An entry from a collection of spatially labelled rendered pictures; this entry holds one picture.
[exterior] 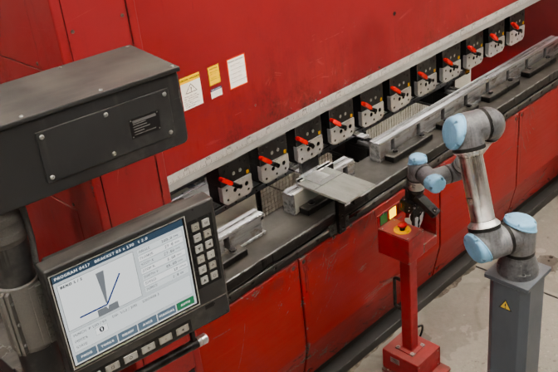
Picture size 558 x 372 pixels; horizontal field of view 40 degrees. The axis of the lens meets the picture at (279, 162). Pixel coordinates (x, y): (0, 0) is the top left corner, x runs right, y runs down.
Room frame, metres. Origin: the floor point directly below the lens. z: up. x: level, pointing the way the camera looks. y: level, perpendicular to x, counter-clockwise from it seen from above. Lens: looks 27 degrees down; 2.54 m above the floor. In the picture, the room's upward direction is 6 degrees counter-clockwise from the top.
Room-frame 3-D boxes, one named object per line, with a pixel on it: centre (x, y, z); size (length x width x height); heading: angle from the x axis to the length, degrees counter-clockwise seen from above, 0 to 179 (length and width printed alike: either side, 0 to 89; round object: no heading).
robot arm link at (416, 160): (2.75, -0.55, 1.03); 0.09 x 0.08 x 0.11; 20
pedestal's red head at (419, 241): (2.73, -0.50, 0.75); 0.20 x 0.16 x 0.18; 133
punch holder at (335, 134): (2.97, -0.25, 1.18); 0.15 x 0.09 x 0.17; 132
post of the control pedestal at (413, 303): (2.73, -0.50, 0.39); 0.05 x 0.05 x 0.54; 43
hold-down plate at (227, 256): (2.41, 0.28, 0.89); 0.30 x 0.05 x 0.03; 132
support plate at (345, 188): (2.75, -0.22, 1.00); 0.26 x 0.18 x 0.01; 42
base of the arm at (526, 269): (2.34, -0.84, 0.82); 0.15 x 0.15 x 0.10
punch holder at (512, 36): (3.91, -1.29, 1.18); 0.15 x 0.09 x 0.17; 132
